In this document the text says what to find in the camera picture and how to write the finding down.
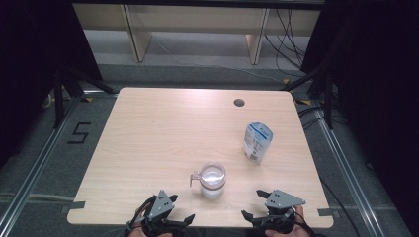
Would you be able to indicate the person's left hand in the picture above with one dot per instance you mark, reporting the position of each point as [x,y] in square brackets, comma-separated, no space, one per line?
[136,233]

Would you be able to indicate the light wooden shelf unit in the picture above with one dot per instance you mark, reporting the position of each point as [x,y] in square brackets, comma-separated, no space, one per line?
[138,42]

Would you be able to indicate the black curtain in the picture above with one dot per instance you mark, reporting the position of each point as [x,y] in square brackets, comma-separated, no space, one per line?
[29,49]
[378,65]

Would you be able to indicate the yellow black tape piece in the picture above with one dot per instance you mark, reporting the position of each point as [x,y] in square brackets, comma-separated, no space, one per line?
[87,99]
[304,102]

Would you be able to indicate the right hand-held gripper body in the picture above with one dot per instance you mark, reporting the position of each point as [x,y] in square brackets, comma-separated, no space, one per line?
[281,200]

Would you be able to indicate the aluminium floor rail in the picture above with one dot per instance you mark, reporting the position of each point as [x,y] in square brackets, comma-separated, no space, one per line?
[43,154]
[343,164]

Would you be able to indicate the blue white milk carton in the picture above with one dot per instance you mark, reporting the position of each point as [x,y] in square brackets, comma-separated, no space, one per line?
[258,141]

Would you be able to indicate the grey round table grommet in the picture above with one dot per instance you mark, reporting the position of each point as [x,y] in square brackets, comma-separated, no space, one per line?
[239,102]

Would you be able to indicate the person's right hand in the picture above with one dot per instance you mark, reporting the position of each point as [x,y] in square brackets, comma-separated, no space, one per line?
[299,213]

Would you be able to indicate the clear hinged jar lid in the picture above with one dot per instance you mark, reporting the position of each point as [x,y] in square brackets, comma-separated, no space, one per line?
[212,176]

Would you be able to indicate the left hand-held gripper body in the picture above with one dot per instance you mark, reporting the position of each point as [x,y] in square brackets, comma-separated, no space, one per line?
[161,205]

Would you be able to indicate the small yellow tape piece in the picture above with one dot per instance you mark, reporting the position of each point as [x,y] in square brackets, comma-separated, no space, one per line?
[286,80]

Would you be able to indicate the black metal stand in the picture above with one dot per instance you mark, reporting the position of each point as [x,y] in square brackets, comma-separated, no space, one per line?
[58,98]
[328,98]

